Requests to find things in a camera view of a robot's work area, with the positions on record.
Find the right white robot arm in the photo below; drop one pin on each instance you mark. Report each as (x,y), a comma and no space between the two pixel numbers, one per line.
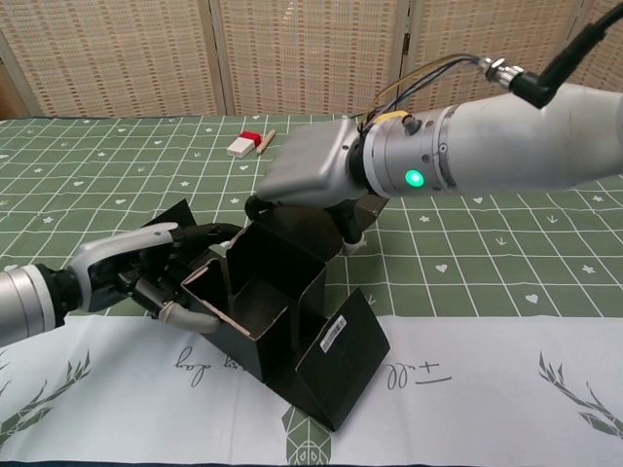
(511,141)

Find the bamboo folding screen panel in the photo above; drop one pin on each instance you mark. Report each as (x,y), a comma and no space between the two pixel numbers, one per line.
(608,58)
(491,39)
(311,53)
(121,53)

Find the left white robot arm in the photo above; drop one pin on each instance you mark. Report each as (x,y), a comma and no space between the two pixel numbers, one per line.
(24,301)

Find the green grid tablecloth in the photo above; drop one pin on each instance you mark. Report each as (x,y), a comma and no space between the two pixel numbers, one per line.
(487,389)

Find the black paper box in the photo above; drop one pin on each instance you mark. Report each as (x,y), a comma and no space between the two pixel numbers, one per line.
(336,370)

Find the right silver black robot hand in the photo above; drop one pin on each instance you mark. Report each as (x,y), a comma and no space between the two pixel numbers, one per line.
(306,165)

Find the red white eraser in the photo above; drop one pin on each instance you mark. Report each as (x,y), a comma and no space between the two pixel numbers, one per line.
(242,144)

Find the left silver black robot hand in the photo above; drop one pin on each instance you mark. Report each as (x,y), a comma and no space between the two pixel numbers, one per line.
(121,245)

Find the wooden pencil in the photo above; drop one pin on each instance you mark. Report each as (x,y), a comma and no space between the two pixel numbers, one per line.
(266,142)

